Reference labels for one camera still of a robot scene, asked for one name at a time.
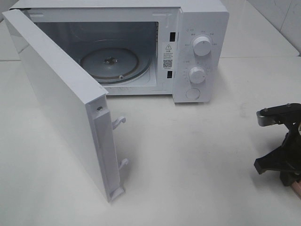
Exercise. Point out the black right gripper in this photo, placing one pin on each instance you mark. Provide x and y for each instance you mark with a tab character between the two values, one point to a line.
287	157

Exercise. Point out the round white door button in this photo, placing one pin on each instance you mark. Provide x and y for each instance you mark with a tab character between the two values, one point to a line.
193	93

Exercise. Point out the white microwave door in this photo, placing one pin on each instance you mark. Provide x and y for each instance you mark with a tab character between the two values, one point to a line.
71	98

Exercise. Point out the pink round plate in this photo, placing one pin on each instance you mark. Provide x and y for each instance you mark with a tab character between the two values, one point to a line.
296	186

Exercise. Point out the lower white timer knob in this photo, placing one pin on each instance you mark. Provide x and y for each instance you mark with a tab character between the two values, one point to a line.
197	75

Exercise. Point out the upper white power knob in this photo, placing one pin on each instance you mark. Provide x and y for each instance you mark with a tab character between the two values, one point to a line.
202	45

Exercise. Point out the white microwave oven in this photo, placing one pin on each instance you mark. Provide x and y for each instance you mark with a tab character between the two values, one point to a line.
164	29

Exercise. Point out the glass microwave turntable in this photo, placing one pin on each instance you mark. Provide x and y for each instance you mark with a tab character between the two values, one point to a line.
115	65

